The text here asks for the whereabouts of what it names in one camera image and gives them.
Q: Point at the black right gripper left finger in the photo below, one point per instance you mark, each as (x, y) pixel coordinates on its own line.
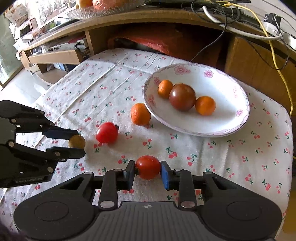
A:
(114, 181)

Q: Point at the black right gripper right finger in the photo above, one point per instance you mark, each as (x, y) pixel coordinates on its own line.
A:
(182, 181)

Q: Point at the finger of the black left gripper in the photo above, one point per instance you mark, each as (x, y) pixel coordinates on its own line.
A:
(56, 132)
(62, 154)

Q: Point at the brown potato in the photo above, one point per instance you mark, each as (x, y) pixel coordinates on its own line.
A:
(77, 141)

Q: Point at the small red tomato with stem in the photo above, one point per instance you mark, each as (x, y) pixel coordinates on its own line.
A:
(147, 167)

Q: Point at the orange mandarin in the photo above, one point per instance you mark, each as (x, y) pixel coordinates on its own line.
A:
(165, 88)
(140, 115)
(205, 105)

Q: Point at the orange mandarin front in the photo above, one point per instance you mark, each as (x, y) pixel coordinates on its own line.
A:
(205, 105)

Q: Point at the dark red tomato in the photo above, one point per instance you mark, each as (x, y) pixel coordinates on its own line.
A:
(182, 97)

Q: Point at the bright red oval tomato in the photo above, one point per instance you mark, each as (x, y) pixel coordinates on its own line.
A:
(107, 133)

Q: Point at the cherry print tablecloth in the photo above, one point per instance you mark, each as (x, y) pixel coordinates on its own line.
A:
(104, 88)

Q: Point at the white floral porcelain bowl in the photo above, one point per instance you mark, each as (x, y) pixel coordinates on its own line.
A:
(232, 104)

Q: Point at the clear glass fruit dish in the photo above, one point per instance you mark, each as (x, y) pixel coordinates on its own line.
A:
(91, 9)

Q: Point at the curved wooden tv stand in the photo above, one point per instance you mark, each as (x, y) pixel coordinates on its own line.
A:
(268, 66)

